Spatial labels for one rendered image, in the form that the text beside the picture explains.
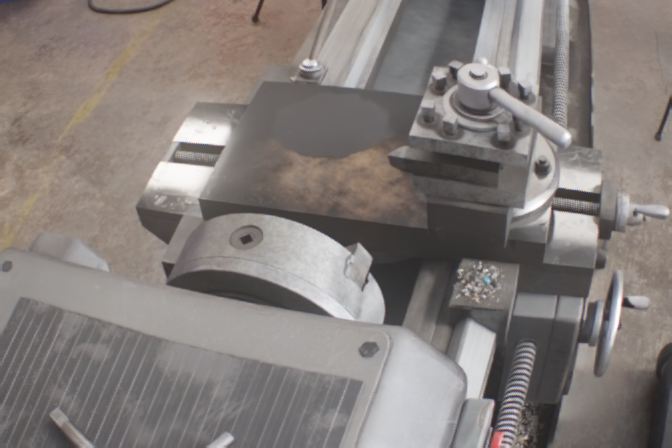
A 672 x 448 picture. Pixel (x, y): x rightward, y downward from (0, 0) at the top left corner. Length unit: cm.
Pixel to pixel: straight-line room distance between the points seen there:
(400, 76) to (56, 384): 143
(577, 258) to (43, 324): 90
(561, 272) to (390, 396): 76
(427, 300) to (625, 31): 252
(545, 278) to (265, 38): 234
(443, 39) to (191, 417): 159
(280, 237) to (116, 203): 201
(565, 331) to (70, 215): 197
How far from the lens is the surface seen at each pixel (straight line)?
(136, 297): 76
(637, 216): 148
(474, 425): 72
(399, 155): 122
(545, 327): 142
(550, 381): 155
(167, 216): 153
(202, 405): 67
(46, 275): 82
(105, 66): 368
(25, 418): 72
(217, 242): 97
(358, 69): 182
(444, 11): 225
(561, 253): 140
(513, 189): 121
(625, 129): 311
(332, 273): 96
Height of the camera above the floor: 189
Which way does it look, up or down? 43 degrees down
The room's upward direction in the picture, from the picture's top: 7 degrees counter-clockwise
